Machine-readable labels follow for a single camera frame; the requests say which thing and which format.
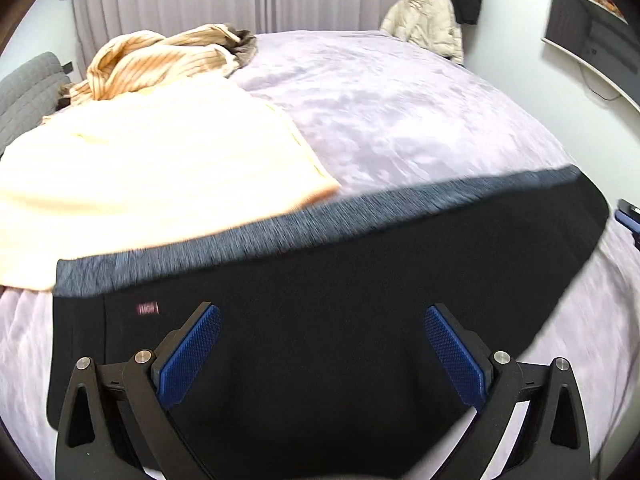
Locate grey quilted headboard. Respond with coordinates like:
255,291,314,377
0,51,68,156

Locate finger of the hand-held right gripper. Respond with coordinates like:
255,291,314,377
615,199,640,248

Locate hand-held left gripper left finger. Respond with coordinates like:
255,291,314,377
55,302,222,480

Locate tan striped garment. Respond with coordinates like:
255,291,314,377
69,24,240,106

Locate thin black cable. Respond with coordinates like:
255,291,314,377
580,62,621,102

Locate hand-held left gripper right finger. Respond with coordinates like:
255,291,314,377
424,304,593,480

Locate black pants with grey waistband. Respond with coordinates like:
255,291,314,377
46,165,611,480

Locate brown grey garment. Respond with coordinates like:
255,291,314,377
220,29,259,68

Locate wall-mounted flat screen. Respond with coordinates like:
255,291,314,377
541,0,640,113

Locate beige puffer jacket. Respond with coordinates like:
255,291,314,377
380,0,465,64

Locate lavender fleece bed blanket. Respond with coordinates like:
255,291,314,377
0,30,640,480

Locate light orange garment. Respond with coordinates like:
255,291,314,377
0,76,343,291

